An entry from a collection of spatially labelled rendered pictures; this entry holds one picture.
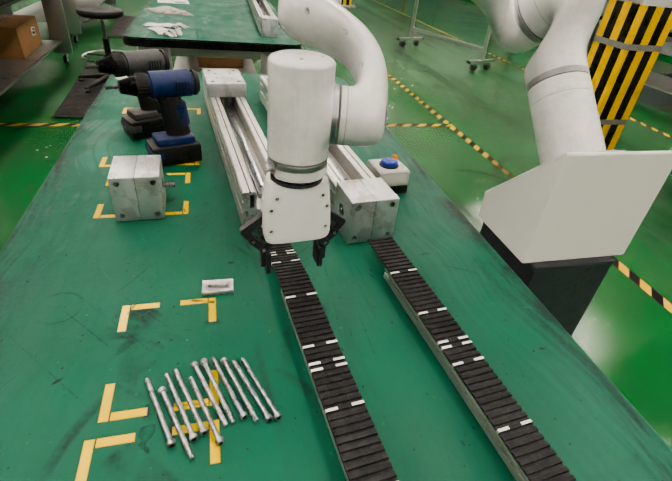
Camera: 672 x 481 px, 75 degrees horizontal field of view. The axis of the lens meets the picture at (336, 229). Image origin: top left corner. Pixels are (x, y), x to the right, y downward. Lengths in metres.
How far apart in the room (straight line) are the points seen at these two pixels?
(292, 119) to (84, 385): 0.43
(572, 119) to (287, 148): 0.60
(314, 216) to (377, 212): 0.24
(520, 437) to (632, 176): 0.56
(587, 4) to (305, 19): 0.61
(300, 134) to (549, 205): 0.51
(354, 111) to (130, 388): 0.45
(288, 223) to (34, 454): 0.40
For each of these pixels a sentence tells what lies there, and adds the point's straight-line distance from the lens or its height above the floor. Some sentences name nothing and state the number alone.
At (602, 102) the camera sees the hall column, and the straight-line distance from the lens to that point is 3.93.
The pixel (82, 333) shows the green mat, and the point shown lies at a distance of 0.74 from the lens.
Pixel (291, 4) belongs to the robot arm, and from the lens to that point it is 0.65.
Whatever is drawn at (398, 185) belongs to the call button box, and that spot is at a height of 0.80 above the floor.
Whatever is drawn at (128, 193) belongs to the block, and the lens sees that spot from 0.93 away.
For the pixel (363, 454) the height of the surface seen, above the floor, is 0.81.
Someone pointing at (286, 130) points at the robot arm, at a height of 1.08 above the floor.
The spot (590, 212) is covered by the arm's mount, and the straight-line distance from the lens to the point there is 0.97.
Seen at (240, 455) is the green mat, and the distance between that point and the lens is 0.58.
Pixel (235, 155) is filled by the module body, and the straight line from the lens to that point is 1.00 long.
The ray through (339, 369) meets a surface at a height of 0.81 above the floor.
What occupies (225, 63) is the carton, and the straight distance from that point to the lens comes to 4.30.
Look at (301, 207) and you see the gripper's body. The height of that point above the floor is 0.96.
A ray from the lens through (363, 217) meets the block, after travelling 0.85.
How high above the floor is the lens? 1.28
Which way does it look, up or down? 34 degrees down
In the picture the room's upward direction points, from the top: 6 degrees clockwise
